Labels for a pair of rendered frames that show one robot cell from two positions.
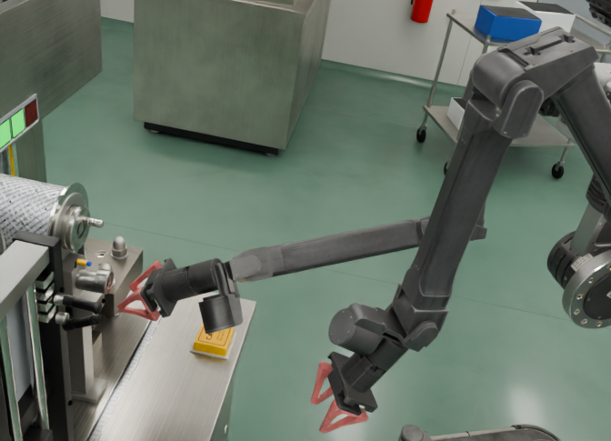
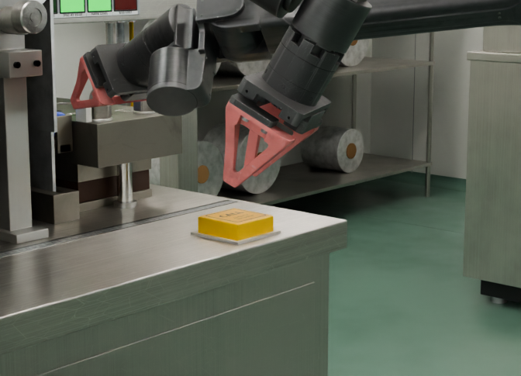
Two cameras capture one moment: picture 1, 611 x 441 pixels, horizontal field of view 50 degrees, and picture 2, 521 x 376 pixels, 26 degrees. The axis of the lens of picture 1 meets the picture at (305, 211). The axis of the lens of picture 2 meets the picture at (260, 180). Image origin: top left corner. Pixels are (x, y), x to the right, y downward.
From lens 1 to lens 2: 1.00 m
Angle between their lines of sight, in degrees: 41
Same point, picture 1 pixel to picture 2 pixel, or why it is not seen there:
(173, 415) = (101, 263)
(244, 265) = (217, 3)
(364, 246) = not seen: outside the picture
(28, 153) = not seen: hidden behind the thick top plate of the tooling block
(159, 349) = (150, 229)
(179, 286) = (133, 46)
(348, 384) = (263, 79)
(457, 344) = not seen: outside the picture
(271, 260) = not seen: hidden behind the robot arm
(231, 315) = (185, 74)
